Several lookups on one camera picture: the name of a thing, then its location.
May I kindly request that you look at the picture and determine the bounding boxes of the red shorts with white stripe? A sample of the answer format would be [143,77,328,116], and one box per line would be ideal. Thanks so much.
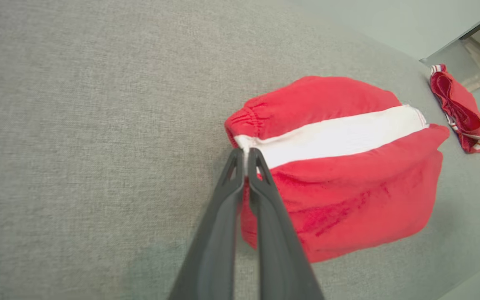
[224,75,450,263]

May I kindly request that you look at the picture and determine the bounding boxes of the red Bulls basketball jersey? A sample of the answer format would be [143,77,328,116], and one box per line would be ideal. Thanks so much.
[429,64,480,154]

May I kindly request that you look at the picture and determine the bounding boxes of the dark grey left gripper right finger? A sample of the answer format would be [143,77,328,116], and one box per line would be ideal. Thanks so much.
[247,147,325,300]

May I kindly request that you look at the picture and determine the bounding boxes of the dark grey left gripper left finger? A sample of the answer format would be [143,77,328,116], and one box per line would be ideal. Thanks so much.
[169,148,245,300]

